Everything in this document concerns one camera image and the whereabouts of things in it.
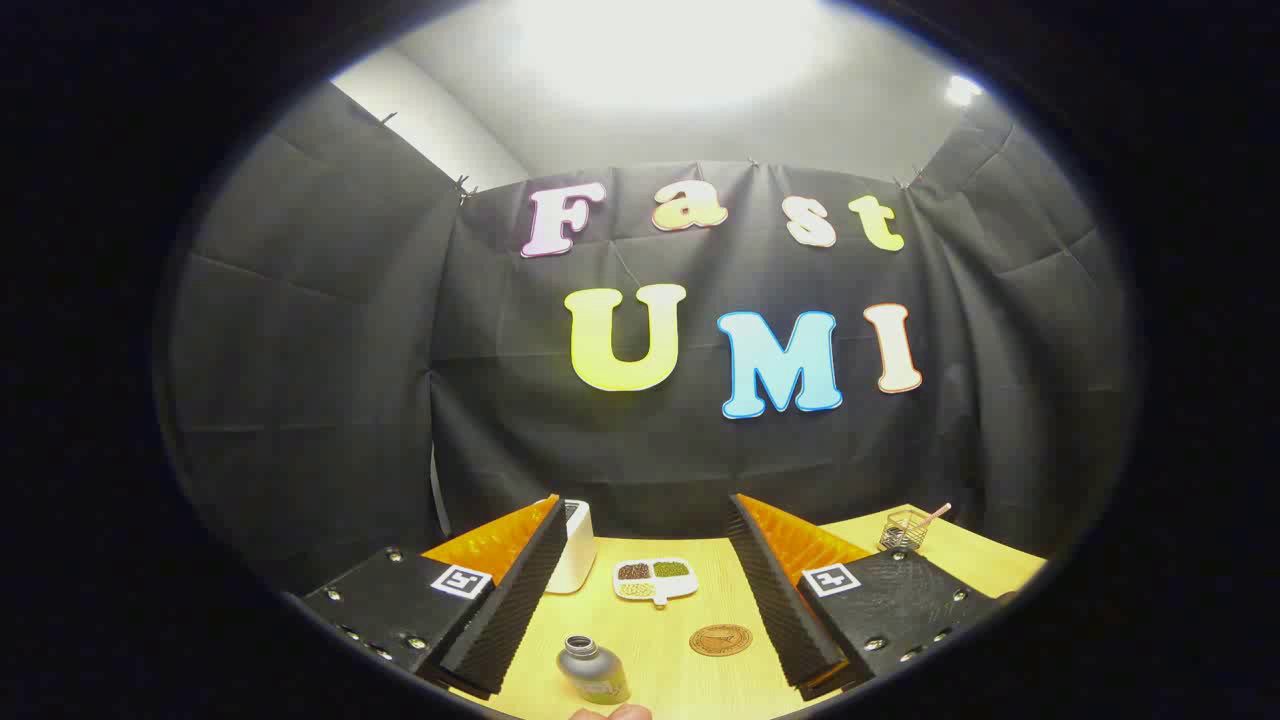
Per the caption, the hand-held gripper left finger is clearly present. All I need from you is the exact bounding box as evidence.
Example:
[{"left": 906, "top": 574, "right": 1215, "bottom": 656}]
[{"left": 300, "top": 493, "right": 569, "bottom": 701}]

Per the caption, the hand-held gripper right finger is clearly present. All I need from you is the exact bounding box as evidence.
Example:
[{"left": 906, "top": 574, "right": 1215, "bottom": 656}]
[{"left": 727, "top": 492, "right": 1006, "bottom": 701}]

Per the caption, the round cork coaster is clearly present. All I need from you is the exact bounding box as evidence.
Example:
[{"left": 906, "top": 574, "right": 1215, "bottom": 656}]
[{"left": 689, "top": 624, "right": 754, "bottom": 658}]

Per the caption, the silver bottle with green label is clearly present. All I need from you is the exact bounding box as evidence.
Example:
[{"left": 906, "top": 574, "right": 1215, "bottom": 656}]
[{"left": 556, "top": 634, "right": 633, "bottom": 706}]

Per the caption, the white toaster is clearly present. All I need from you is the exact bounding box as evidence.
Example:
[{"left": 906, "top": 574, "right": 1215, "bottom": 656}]
[{"left": 535, "top": 498, "right": 598, "bottom": 596}]

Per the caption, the wooden table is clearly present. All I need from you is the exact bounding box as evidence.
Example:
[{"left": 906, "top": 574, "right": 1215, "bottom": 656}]
[{"left": 450, "top": 503, "right": 1048, "bottom": 720}]

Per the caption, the white divided tray of beans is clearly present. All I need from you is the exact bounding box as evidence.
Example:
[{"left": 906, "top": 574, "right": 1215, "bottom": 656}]
[{"left": 612, "top": 557, "right": 700, "bottom": 609}]

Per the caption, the wire mesh holder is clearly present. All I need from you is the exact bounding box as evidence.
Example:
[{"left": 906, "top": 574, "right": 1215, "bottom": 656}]
[{"left": 878, "top": 507, "right": 933, "bottom": 554}]

